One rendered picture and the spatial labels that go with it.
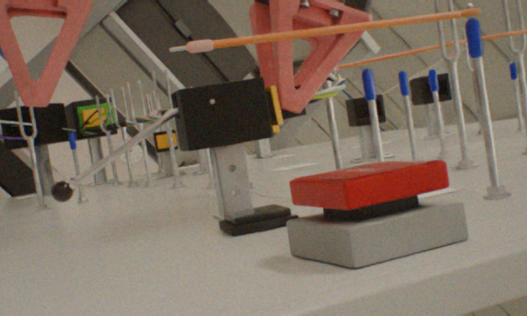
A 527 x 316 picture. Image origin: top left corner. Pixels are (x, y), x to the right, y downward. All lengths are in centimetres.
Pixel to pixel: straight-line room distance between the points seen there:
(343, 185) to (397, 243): 3
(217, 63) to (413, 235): 136
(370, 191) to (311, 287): 5
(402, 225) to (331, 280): 4
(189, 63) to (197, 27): 8
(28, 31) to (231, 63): 667
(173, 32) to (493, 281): 138
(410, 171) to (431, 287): 6
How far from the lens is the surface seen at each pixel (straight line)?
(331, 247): 30
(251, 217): 42
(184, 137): 48
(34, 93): 48
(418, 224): 30
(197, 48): 36
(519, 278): 29
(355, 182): 29
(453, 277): 27
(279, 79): 49
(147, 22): 160
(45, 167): 122
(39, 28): 826
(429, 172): 31
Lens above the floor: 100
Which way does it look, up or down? 17 degrees up
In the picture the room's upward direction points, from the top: 42 degrees clockwise
